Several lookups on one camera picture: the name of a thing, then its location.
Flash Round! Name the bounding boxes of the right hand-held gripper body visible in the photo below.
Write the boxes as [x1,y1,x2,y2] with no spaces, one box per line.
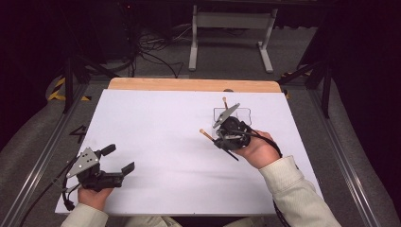
[211,102,253,152]

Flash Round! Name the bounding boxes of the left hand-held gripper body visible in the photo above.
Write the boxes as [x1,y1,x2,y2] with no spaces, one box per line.
[64,146,126,193]

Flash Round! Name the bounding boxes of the short black makeup brush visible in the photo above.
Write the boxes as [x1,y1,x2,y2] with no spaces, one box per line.
[199,128,240,162]

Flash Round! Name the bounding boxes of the clear acrylic organizer box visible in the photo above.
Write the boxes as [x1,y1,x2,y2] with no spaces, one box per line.
[213,107,253,128]

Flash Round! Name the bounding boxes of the person's right hand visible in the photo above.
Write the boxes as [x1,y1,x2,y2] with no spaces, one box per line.
[234,130,282,170]

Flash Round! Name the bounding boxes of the person's left hand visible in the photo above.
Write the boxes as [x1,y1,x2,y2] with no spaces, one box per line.
[77,187,114,212]

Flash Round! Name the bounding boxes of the white table mat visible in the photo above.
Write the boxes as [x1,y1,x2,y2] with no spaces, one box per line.
[55,88,323,217]

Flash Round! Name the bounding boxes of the person's beige trousers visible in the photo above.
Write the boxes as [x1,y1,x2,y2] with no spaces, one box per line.
[124,215,263,227]

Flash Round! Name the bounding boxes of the yellow black floor tape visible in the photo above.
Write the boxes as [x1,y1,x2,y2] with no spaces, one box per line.
[46,76,93,102]

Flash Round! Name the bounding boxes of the black tripod stand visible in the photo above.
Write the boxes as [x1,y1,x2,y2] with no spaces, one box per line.
[276,59,333,120]
[61,54,112,115]

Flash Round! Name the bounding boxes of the grey metal stand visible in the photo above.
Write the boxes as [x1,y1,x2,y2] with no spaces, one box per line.
[187,4,279,75]

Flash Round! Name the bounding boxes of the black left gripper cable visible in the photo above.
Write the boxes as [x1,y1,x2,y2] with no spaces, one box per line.
[18,155,80,227]

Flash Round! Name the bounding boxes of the aluminium rail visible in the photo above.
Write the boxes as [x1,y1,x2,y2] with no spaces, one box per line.
[0,82,91,227]
[305,88,387,227]

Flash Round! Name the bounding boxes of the bundle of floor cables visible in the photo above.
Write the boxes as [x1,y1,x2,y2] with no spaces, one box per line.
[124,18,192,79]

